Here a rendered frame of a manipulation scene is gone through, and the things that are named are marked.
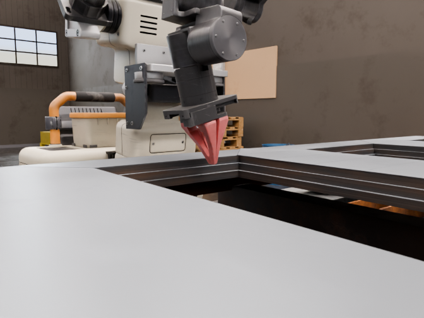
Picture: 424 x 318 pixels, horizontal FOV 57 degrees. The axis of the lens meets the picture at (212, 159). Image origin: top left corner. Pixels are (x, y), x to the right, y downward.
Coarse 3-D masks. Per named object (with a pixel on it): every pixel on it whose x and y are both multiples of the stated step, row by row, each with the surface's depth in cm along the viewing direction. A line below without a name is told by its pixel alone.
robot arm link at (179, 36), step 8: (192, 24) 55; (176, 32) 56; (184, 32) 55; (168, 40) 56; (176, 40) 55; (184, 40) 55; (168, 48) 57; (176, 48) 56; (184, 48) 55; (176, 56) 56; (184, 56) 56; (176, 64) 57; (184, 64) 56; (192, 64) 56; (200, 64) 57
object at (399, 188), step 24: (384, 144) 95; (120, 168) 56; (144, 168) 58; (168, 168) 61; (192, 168) 63; (216, 168) 66; (240, 168) 69; (264, 168) 64; (288, 168) 61; (312, 168) 57; (336, 168) 54; (336, 192) 53; (360, 192) 50; (384, 192) 48; (408, 192) 46
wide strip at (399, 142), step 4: (364, 140) 108; (368, 140) 108; (372, 140) 108; (376, 140) 108; (380, 140) 108; (384, 140) 108; (388, 140) 108; (392, 140) 108; (396, 140) 108; (400, 140) 108; (404, 140) 108; (392, 144) 93; (396, 144) 93; (400, 144) 93; (404, 144) 93; (408, 144) 93; (412, 144) 93; (416, 144) 93; (420, 144) 93
